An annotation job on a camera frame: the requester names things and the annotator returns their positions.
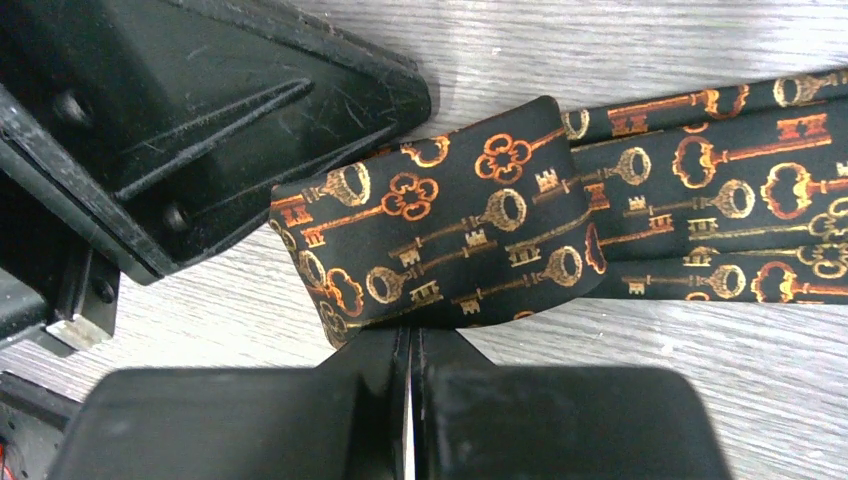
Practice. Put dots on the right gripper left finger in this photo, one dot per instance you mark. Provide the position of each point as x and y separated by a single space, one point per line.
342 419

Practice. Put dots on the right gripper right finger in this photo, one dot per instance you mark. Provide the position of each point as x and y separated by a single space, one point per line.
473 419

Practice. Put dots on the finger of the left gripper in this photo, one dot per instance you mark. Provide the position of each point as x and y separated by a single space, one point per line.
156 129

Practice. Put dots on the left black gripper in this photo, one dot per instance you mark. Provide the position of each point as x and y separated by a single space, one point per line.
56 289

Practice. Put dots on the black key pattern tie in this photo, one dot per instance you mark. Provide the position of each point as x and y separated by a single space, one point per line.
729 194

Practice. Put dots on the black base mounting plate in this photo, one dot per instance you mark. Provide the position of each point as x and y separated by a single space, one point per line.
33 420

